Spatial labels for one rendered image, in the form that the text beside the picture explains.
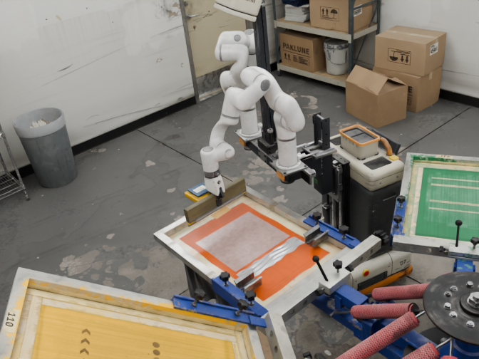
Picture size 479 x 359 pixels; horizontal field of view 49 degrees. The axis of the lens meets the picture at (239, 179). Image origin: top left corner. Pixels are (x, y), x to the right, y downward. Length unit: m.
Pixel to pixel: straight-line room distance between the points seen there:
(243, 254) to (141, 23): 3.84
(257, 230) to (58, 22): 3.47
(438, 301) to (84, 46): 4.54
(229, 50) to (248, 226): 0.89
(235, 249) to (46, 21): 3.52
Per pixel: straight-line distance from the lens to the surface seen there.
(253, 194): 2.75
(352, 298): 2.08
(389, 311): 1.86
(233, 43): 2.79
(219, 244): 2.51
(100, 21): 5.63
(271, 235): 2.52
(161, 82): 6.10
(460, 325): 1.67
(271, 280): 2.29
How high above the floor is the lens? 2.51
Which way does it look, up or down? 32 degrees down
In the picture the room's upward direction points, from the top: 7 degrees counter-clockwise
